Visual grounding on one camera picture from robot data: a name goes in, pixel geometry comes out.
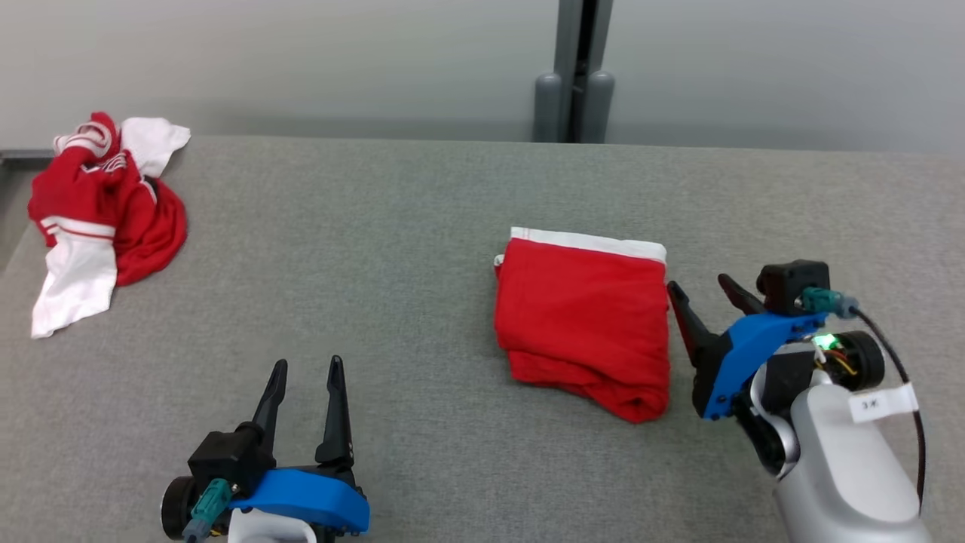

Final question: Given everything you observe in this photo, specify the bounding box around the teal camera cable connector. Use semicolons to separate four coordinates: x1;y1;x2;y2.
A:
801;288;860;318
183;479;233;542

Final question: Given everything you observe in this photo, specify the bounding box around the red and white shirt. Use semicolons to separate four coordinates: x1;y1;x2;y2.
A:
29;112;192;339

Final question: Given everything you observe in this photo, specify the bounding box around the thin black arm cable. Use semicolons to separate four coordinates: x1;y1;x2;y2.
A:
852;305;928;515

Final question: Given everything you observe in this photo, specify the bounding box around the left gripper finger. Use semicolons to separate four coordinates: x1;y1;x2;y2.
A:
251;359;289;453
315;354;355;465

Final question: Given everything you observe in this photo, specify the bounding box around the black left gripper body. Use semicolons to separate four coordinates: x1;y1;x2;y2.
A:
162;451;361;540

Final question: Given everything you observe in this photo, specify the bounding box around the grey partition post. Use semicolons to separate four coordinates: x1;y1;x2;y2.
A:
533;0;615;144

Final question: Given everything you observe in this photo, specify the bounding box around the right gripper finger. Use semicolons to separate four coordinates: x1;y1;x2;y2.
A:
718;273;768;316
667;281;726;370

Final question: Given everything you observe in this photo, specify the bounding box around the white cable label tag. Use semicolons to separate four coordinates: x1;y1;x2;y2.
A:
848;383;919;424

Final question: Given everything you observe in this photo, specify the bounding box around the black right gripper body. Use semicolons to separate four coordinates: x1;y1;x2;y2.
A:
692;332;885;423

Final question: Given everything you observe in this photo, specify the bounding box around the red shorts white waistband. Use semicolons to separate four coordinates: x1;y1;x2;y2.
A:
494;226;672;424

